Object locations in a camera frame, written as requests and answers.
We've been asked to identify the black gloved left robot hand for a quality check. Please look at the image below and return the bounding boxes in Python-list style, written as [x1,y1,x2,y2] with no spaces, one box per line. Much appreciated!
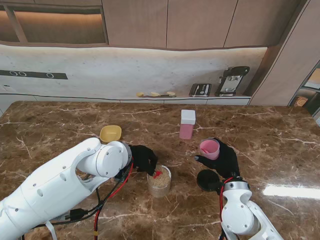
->
[129,144,159,177]

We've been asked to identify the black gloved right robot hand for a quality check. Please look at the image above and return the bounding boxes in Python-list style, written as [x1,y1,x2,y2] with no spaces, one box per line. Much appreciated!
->
[194,138,241,180]

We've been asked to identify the pink plastic measuring cup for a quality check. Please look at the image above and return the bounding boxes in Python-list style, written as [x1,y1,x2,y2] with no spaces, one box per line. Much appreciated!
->
[199,138,221,161]

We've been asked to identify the black round jar lid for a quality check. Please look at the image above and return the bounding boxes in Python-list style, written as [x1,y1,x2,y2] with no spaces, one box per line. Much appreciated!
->
[196,169,222,193]

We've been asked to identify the clear jar of grain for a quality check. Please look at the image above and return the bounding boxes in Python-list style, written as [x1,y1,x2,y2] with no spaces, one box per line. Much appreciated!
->
[146,164,172,198]

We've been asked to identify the pink container with white lid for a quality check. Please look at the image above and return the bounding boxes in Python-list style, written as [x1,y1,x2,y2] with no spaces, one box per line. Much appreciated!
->
[179,109,197,140]

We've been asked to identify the yellow plastic bowl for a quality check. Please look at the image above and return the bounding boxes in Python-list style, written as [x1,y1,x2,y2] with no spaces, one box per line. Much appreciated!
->
[99,125,123,144]

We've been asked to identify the wooden cutting board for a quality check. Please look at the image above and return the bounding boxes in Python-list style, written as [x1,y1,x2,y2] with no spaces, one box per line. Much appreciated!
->
[149,91,177,98]

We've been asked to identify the black silver toaster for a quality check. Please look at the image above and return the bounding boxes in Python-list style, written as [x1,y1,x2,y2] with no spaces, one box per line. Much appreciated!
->
[188,83,212,98]

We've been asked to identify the black espresso machine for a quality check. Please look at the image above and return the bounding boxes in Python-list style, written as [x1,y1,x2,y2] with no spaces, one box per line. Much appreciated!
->
[218,65,251,98]

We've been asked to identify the round wooden ornament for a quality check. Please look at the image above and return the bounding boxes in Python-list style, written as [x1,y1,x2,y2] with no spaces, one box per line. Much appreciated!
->
[294,96,309,108]

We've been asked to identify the tall wooden cabinet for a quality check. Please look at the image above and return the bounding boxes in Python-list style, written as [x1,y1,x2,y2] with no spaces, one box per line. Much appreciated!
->
[249,0,320,107]

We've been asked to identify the lit open shelf niche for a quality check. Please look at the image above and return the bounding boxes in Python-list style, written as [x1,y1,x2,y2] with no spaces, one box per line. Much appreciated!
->
[0,0,110,47]

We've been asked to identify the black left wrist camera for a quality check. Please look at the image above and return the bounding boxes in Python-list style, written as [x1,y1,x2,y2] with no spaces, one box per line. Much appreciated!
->
[113,169,131,183]

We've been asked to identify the red black right arm cable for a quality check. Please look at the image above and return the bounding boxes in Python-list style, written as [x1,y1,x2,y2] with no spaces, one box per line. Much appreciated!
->
[217,176,235,240]

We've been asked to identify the red black arm cable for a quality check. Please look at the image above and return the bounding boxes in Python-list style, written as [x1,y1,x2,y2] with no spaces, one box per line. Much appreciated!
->
[217,176,235,240]
[37,159,135,240]

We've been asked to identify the red black left arm cable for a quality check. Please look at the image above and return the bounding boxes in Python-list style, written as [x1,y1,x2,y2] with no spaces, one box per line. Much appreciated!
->
[37,159,135,240]

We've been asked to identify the black wall control panel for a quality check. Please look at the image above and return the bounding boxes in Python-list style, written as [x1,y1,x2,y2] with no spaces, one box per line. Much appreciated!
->
[0,69,69,81]

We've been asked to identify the wooden wall cabinets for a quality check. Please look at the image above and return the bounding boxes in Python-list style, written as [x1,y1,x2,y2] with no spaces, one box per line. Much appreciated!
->
[101,0,309,52]

